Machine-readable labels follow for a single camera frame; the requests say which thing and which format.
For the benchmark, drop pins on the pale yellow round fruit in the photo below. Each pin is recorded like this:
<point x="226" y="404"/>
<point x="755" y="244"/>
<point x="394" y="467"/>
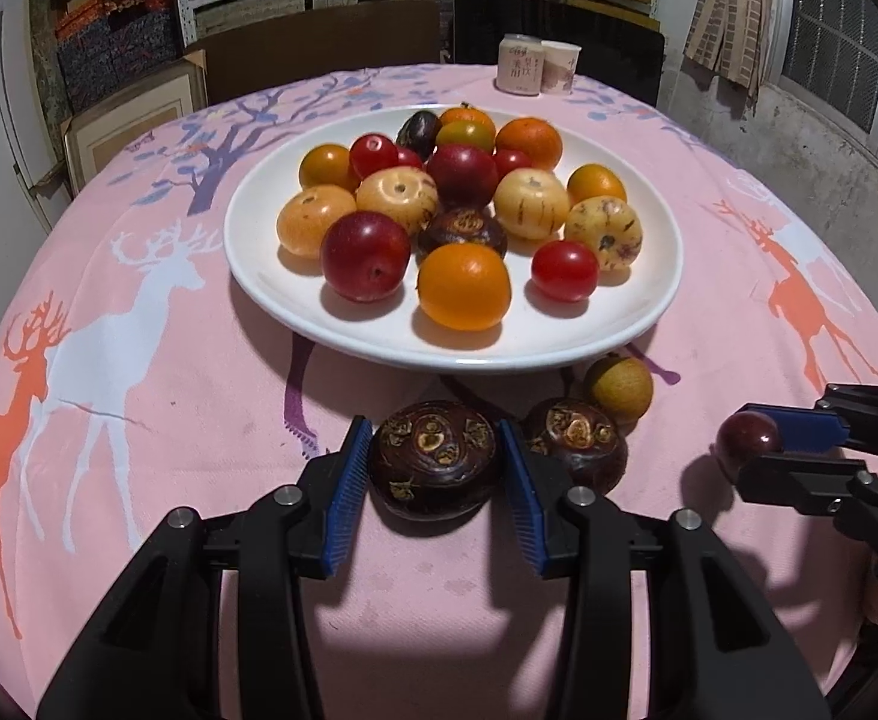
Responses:
<point x="397" y="199"/>
<point x="532" y="202"/>

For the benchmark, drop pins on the small red cherry tomato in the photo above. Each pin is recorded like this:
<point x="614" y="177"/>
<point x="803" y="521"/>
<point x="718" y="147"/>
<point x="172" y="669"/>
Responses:
<point x="411" y="158"/>
<point x="512" y="161"/>

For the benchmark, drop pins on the dark purple mangosteen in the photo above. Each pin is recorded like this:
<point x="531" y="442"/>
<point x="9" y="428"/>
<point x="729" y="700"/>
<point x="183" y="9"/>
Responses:
<point x="433" y="459"/>
<point x="575" y="441"/>

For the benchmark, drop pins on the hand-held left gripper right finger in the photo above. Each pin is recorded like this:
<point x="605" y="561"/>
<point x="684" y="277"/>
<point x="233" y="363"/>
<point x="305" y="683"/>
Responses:
<point x="523" y="495"/>

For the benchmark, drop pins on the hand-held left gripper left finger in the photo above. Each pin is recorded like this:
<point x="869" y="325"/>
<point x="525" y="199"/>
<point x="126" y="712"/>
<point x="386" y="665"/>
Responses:
<point x="345" y="495"/>

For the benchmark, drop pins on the dark brown water chestnut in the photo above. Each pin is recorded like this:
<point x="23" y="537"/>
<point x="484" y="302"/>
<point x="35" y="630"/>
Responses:
<point x="461" y="231"/>

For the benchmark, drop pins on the beige patterned curtain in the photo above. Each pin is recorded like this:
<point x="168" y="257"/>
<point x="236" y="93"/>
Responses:
<point x="731" y="7"/>

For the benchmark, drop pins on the shelf with stacked boxes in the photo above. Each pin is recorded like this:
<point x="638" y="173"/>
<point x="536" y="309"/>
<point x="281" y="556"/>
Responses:
<point x="108" y="37"/>

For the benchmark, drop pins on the pale orange round fruit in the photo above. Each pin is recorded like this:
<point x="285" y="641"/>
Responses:
<point x="316" y="221"/>

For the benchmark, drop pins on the pink deer print tablecloth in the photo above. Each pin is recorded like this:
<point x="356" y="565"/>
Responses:
<point x="184" y="405"/>

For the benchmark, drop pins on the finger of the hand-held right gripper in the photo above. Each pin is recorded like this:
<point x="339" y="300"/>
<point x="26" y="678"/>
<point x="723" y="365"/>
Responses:
<point x="814" y="427"/>
<point x="799" y="484"/>

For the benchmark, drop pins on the white round plate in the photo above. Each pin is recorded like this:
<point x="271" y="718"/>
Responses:
<point x="379" y="330"/>

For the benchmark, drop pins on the dark red plum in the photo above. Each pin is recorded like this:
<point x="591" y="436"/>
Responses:
<point x="746" y="439"/>

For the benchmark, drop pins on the spotted yellow fruit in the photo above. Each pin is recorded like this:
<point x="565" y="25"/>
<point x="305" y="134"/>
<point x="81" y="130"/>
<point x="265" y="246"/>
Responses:
<point x="603" y="232"/>

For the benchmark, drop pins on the brown longan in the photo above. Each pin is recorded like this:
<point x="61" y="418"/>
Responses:
<point x="619" y="388"/>

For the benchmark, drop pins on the framed picture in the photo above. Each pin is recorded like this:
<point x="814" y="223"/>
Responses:
<point x="138" y="116"/>

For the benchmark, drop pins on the dark purple plum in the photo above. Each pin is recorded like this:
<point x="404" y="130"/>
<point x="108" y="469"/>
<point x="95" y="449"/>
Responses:
<point x="418" y="131"/>

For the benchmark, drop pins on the barred window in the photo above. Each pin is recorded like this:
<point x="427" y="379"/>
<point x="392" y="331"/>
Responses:
<point x="844" y="52"/>

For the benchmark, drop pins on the large orange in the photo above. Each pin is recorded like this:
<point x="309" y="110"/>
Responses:
<point x="464" y="286"/>

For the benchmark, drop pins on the large red plum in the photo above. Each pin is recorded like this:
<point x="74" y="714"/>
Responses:
<point x="462" y="175"/>
<point x="365" y="256"/>

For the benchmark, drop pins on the black chair back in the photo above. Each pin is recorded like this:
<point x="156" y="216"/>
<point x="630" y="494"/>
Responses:
<point x="484" y="30"/>

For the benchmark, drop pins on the small orange tangerine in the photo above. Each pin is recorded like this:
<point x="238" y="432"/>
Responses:
<point x="326" y="166"/>

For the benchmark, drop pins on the brown cardboard board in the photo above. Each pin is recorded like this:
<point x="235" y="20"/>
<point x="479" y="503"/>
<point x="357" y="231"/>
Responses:
<point x="319" y="45"/>

